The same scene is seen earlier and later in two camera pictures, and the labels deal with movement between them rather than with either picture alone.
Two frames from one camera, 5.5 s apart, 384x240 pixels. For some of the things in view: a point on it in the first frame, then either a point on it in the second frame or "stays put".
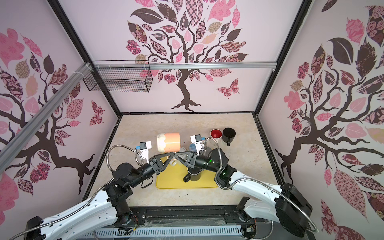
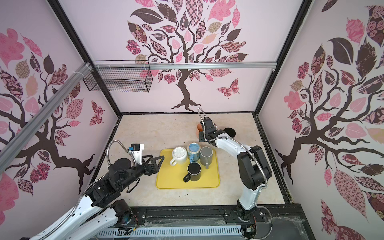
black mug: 228,135 stays put
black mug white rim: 193,174 stays put
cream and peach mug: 168,142 -> 199,127
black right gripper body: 204,163 -> 201,138
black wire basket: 119,76 stays put
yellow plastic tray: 172,177 stays put
